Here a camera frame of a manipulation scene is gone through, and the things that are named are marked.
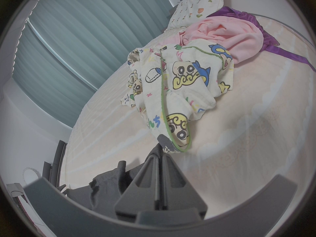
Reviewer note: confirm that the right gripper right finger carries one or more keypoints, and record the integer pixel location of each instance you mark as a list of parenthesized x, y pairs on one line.
[(179, 189)]

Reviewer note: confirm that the white printed pillow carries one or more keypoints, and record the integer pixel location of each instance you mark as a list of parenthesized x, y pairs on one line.
[(197, 6)]

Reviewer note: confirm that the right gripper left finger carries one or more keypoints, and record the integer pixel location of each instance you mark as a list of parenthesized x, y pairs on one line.
[(144, 189)]

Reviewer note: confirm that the blue-green curtain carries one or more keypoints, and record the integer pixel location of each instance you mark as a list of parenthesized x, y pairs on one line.
[(49, 78), (98, 26)]

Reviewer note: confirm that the black shorts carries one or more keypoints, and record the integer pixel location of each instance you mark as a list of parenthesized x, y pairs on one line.
[(108, 186)]

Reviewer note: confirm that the white printed pyjama garment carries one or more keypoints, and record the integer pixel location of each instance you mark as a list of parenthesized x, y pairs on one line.
[(187, 83)]

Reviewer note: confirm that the round white framed mirror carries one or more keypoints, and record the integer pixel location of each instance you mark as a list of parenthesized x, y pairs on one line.
[(30, 173)]

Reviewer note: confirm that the purple garment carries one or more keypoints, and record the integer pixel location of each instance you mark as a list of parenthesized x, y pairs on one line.
[(269, 37)]

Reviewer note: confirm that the bed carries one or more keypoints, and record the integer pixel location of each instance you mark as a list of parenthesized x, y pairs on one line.
[(246, 112)]

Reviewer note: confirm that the pink garment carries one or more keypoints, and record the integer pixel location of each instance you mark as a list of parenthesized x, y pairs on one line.
[(222, 36)]

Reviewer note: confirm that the black chest of drawers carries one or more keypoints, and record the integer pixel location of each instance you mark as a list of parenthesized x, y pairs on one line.
[(59, 162)]

